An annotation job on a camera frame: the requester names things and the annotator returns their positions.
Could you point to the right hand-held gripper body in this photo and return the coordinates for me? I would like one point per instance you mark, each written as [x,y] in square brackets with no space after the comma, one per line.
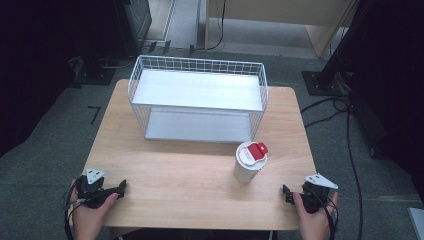
[316,191]

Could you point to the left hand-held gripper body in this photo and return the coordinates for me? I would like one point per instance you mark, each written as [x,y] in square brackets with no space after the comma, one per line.
[91,190]

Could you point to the white cup with red lid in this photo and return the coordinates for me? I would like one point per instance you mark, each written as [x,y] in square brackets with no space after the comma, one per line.
[248,166]

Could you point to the person's left hand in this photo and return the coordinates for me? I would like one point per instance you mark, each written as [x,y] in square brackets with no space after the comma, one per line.
[88,216]

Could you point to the person's right hand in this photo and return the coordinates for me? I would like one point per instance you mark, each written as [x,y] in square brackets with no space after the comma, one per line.
[313,223]

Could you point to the pale flat board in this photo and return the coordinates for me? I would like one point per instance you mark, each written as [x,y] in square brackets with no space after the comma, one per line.
[416,221]

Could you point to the black metal stand with base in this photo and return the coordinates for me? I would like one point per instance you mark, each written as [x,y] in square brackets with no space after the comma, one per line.
[325,76]

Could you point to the dark cabinet with black base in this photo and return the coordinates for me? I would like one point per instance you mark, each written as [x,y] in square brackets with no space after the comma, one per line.
[110,36]

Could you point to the light wooden cabinet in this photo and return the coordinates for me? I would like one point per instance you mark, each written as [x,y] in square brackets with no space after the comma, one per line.
[283,13]

